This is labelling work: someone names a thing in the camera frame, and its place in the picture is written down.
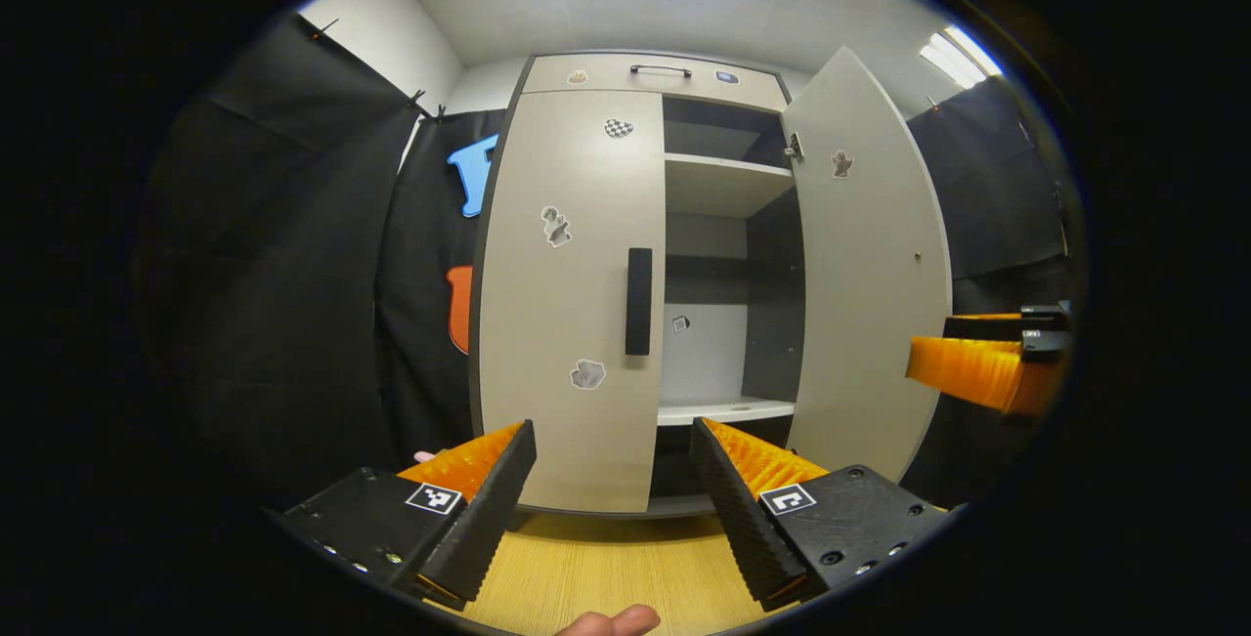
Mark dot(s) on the grey cabinet shelf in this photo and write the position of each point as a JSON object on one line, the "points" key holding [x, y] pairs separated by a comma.
{"points": [[718, 185], [723, 410]]}

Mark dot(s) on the black backdrop cloth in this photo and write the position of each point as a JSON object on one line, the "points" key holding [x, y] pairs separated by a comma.
{"points": [[293, 275]]}

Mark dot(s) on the grey cabinet door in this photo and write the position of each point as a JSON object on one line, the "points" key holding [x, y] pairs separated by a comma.
{"points": [[870, 304], [557, 323]]}

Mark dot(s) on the black cloth clip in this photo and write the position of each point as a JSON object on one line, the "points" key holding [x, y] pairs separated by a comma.
{"points": [[323, 29], [423, 106]]}

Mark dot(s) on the grey double-door shoe cabinet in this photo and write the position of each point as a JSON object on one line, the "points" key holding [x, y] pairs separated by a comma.
{"points": [[704, 353]]}

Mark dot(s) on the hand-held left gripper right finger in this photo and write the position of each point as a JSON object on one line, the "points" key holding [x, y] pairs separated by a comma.
{"points": [[738, 519]]}

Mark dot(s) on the rectangular ceiling light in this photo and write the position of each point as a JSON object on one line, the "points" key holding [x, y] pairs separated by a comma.
{"points": [[958, 55]]}

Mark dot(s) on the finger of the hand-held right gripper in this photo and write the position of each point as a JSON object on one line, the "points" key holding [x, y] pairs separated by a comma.
{"points": [[1041, 333], [968, 372]]}

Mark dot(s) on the grey cabinet drawer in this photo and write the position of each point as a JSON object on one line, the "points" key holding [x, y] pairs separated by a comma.
{"points": [[606, 74]]}

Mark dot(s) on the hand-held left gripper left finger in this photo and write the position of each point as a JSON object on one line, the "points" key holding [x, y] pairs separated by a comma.
{"points": [[494, 509]]}

